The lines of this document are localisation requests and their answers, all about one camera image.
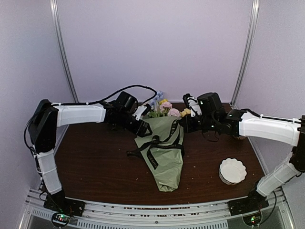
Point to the pink rose flower stem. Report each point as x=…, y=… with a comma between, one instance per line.
x=166, y=109

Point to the scalloped white bowl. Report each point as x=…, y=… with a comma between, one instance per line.
x=232, y=171

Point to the aluminium frame post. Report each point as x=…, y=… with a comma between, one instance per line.
x=247, y=49
x=63, y=55

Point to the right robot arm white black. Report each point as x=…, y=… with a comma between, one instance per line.
x=208, y=114

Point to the right aluminium frame post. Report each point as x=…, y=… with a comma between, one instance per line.
x=247, y=49

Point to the pale yellow flower stem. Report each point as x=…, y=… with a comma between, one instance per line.
x=185, y=112

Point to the left aluminium frame post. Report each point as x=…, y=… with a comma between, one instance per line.
x=63, y=55

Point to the small white bowl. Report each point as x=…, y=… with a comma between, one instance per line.
x=239, y=137

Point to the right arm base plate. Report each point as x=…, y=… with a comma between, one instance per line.
x=245, y=205

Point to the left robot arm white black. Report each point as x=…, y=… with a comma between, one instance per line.
x=50, y=122

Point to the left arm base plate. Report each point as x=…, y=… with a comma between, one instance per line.
x=67, y=206

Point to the wrapping paper sheet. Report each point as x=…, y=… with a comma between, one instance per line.
x=163, y=151

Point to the blue flower stem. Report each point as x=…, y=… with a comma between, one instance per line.
x=155, y=105

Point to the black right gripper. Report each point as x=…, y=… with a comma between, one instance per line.
x=188, y=127

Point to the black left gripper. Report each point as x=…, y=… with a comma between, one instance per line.
x=140, y=130

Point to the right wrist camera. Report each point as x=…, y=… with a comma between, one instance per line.
x=192, y=104

